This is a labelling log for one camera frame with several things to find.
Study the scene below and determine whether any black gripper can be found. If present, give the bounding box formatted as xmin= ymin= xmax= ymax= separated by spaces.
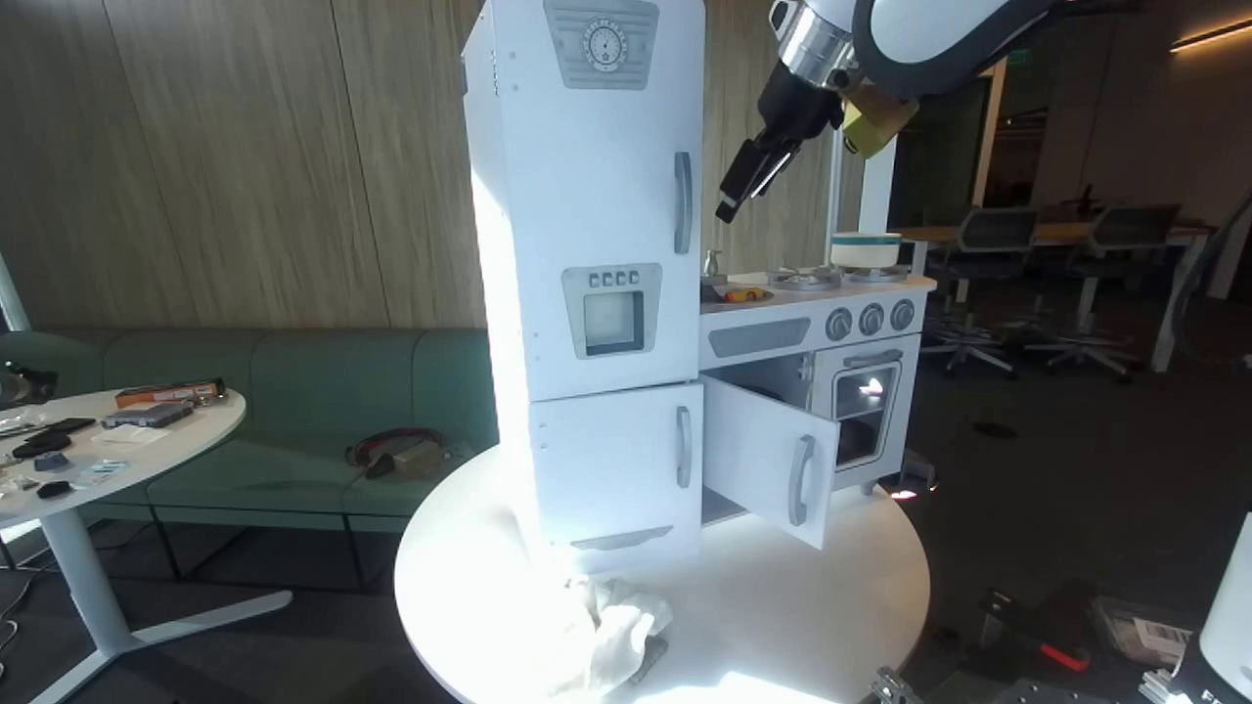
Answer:
xmin=713 ymin=63 xmax=850 ymax=223

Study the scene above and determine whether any white sink cabinet door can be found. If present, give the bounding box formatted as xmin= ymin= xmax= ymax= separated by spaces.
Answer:
xmin=697 ymin=371 xmax=846 ymax=551

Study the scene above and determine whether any silver toy faucet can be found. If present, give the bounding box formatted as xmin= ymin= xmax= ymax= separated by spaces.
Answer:
xmin=700 ymin=247 xmax=737 ymax=296

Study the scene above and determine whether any white pot with green stripe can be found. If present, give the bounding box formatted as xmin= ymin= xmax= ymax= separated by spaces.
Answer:
xmin=829 ymin=226 xmax=909 ymax=275

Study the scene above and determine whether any white toy kitchen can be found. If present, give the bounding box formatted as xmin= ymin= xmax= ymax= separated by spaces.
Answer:
xmin=460 ymin=0 xmax=941 ymax=579

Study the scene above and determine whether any grey office chair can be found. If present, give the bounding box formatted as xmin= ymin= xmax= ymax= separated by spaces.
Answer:
xmin=926 ymin=206 xmax=1035 ymax=381
xmin=1029 ymin=201 xmax=1187 ymax=384

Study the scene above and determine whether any white oven door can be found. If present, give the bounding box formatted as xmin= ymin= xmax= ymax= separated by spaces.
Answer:
xmin=819 ymin=341 xmax=918 ymax=489

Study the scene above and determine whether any wooden desk with white legs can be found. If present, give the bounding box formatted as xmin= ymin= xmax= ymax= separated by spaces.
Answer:
xmin=897 ymin=213 xmax=1217 ymax=376

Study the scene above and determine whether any short white fridge door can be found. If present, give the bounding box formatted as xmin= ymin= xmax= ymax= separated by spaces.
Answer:
xmin=525 ymin=381 xmax=709 ymax=549

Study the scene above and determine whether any round white table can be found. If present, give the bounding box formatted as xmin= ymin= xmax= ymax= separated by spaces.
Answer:
xmin=387 ymin=448 xmax=940 ymax=704

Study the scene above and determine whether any brown bag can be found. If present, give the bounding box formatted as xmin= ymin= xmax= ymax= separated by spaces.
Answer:
xmin=341 ymin=425 xmax=452 ymax=484

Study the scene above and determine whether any white crumpled cloth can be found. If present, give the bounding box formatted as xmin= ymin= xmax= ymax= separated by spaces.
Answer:
xmin=540 ymin=570 xmax=675 ymax=704

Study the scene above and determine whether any green sofa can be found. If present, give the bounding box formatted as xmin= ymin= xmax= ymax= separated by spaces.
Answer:
xmin=0 ymin=324 xmax=510 ymax=541

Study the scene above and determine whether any black red hand tool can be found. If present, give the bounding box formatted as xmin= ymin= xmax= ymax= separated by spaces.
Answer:
xmin=973 ymin=586 xmax=1097 ymax=677

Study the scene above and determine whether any white paper package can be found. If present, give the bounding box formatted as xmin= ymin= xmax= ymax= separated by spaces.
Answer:
xmin=1089 ymin=594 xmax=1197 ymax=674

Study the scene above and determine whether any orange tool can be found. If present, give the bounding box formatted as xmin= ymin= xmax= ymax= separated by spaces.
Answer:
xmin=114 ymin=376 xmax=231 ymax=410

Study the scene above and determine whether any flat black device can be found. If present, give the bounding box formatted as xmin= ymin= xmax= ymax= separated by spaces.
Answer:
xmin=103 ymin=403 xmax=199 ymax=433

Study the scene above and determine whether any white side table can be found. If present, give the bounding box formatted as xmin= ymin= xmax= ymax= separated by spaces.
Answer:
xmin=0 ymin=384 xmax=297 ymax=704

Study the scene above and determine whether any black handheld controller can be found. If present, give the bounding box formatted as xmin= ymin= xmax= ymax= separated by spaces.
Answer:
xmin=6 ymin=415 xmax=96 ymax=462

